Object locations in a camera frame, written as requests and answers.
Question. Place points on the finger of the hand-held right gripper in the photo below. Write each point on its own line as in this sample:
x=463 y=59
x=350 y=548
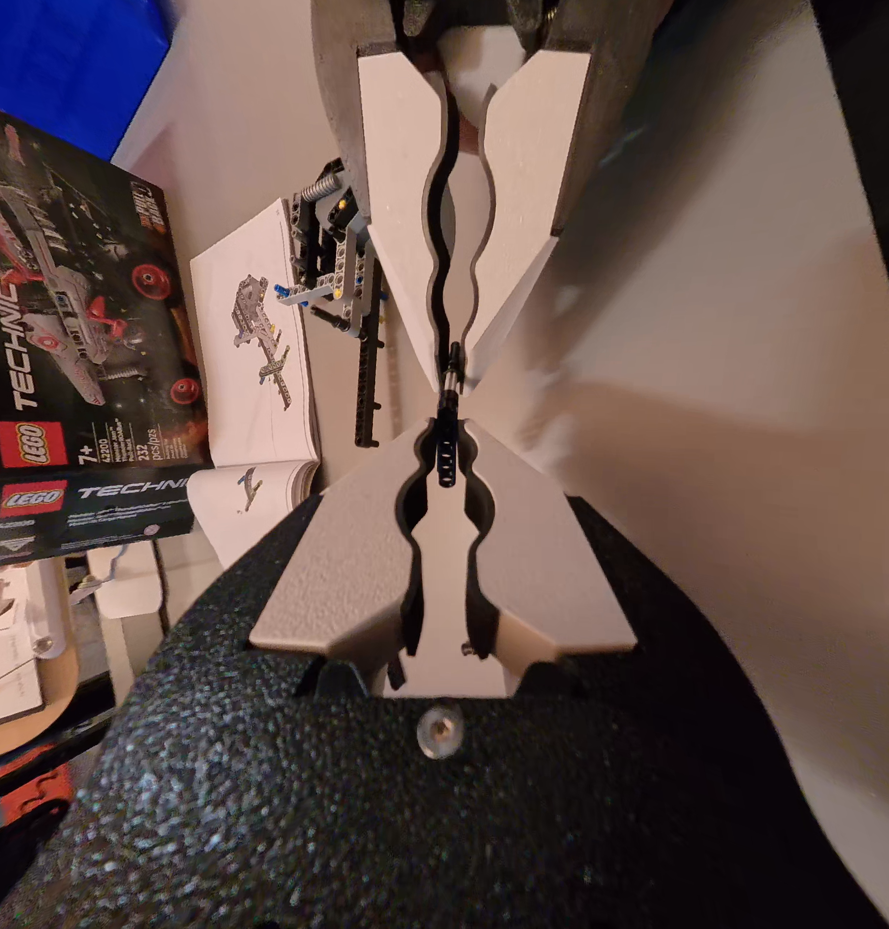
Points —
x=401 y=181
x=531 y=181

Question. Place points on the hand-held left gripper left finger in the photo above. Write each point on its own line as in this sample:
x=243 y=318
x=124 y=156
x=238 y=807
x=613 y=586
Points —
x=328 y=580

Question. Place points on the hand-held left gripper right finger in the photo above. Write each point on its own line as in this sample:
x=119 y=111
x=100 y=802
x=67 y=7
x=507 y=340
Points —
x=553 y=580

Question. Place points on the grey black toy brick assembly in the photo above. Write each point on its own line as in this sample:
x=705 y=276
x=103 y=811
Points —
x=328 y=254

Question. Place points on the black long axle pin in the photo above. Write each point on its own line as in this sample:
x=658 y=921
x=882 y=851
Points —
x=453 y=377

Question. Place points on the white board stand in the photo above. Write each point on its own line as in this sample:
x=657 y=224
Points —
x=132 y=580

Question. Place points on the open instruction booklet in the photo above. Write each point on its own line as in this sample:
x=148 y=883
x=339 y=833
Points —
x=234 y=406

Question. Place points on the black toy set box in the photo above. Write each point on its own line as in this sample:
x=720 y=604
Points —
x=88 y=290

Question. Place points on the blue storage bin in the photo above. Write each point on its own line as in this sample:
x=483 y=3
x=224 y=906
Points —
x=52 y=58

